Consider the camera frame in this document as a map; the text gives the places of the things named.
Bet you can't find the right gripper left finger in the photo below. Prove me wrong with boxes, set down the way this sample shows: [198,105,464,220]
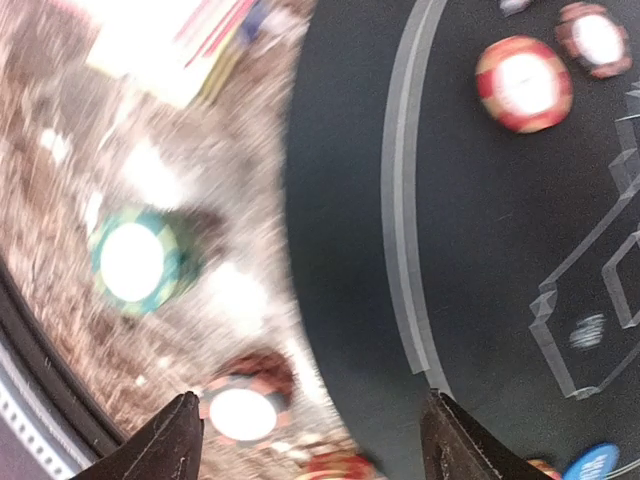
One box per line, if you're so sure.
[74,391,203,480]

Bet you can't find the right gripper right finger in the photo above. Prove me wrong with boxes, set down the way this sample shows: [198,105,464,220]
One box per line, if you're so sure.
[420,389,552,480]

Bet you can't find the black-red 100 chip stack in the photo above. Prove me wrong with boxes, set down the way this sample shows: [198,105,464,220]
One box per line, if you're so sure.
[200,349,295,448]

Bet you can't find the red chips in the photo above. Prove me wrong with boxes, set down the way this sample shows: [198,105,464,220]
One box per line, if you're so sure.
[528,459,562,480]
[475,35,573,134]

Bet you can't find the red-gold 5 chip stack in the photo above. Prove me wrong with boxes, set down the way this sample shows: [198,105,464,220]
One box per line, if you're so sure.
[297,451,376,480]

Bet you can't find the blue small blind button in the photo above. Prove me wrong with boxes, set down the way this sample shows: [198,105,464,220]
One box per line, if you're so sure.
[562,443,619,480]

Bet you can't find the green poker chip stack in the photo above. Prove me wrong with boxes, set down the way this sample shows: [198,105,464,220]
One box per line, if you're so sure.
[88,207,203,317]

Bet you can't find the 100 chips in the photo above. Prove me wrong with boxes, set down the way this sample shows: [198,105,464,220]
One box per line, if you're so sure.
[555,1,633,79]

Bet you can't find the red card deck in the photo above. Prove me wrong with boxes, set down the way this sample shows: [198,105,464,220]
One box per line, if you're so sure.
[173,0,255,68]

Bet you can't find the black round poker mat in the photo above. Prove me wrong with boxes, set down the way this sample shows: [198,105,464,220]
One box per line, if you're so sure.
[285,1,639,479]

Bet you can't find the yellow card box on table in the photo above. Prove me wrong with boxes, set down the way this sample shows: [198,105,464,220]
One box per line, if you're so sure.
[86,1,247,108]

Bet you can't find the white slotted cable duct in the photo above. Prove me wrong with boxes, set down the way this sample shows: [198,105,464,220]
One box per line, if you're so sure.
[1,367,98,479]

